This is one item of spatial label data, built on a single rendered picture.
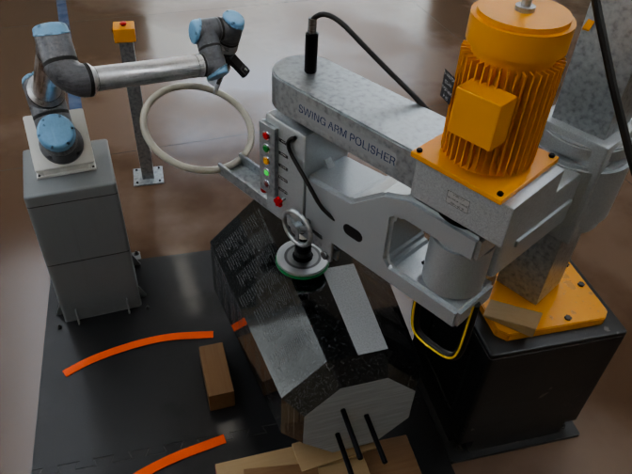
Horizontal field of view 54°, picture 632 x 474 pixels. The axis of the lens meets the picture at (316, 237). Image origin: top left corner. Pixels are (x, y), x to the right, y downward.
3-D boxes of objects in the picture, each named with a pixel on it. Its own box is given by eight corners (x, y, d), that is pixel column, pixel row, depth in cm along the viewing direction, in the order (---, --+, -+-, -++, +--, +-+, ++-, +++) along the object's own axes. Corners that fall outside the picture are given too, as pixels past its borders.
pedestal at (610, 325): (513, 330, 341) (554, 229, 292) (578, 436, 293) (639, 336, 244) (401, 350, 327) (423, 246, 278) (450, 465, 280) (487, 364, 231)
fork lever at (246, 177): (365, 242, 234) (367, 232, 231) (329, 265, 223) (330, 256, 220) (247, 159, 268) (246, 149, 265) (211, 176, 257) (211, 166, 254)
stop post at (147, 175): (162, 166, 440) (140, 16, 368) (164, 183, 425) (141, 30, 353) (133, 169, 436) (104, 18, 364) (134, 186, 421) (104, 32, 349)
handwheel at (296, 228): (328, 244, 223) (330, 211, 213) (308, 256, 217) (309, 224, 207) (299, 223, 230) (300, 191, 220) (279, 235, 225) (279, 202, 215)
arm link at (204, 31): (199, 44, 237) (229, 40, 243) (191, 15, 236) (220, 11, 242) (192, 53, 245) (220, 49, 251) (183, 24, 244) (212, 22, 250)
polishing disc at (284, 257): (292, 283, 242) (292, 281, 241) (267, 250, 256) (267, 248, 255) (338, 265, 251) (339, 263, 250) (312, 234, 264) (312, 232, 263)
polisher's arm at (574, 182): (544, 161, 248) (563, 105, 231) (624, 202, 229) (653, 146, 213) (425, 242, 208) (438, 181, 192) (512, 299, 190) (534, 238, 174)
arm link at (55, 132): (46, 160, 274) (41, 153, 257) (35, 122, 273) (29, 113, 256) (82, 151, 278) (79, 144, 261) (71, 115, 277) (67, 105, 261)
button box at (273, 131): (279, 195, 225) (280, 127, 207) (274, 197, 224) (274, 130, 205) (265, 184, 229) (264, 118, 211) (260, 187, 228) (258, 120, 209)
